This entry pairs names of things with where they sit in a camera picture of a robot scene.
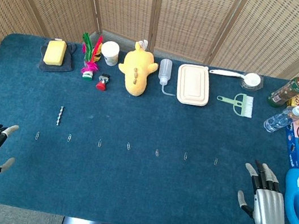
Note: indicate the yellow sponge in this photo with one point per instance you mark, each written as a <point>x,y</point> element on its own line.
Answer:
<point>55,52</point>

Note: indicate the beige lidded lunch box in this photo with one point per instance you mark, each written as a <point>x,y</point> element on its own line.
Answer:
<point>193,85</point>

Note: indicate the clear water bottle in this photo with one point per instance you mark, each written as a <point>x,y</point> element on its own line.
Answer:
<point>278,120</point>

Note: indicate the colourful feather shuttlecock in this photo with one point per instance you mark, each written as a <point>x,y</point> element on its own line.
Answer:
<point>87,74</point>

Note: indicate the dark grey cloth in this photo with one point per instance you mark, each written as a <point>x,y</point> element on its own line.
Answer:
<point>69,61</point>

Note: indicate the woven folding screen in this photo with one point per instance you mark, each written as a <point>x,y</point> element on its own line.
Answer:
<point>184,8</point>

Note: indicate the silver paper clip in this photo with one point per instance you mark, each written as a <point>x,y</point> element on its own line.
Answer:
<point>216,161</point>
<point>37,135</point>
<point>99,143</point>
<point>69,138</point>
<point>157,152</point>
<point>185,155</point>
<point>128,146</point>

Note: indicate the silver foil dish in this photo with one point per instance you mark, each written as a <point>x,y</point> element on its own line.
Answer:
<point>259,86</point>

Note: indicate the clear squeeze wash bottle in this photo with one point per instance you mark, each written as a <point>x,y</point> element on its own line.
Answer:
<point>164,72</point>

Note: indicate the silver bead chain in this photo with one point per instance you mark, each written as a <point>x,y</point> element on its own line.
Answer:
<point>59,116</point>

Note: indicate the blue carpet table cover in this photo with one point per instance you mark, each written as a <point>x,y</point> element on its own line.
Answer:
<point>137,187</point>

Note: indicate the yellow plush toy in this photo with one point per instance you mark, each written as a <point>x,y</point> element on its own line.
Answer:
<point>137,69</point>

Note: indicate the green hand brush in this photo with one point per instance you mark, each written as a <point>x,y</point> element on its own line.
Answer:
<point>244,105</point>

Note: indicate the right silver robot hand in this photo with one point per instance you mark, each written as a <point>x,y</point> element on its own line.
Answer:
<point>269,208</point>

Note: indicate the white paper cup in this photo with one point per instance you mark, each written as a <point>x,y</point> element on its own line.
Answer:
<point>110,53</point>

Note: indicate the green tea bottle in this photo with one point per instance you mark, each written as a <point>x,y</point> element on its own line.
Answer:
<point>288,90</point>

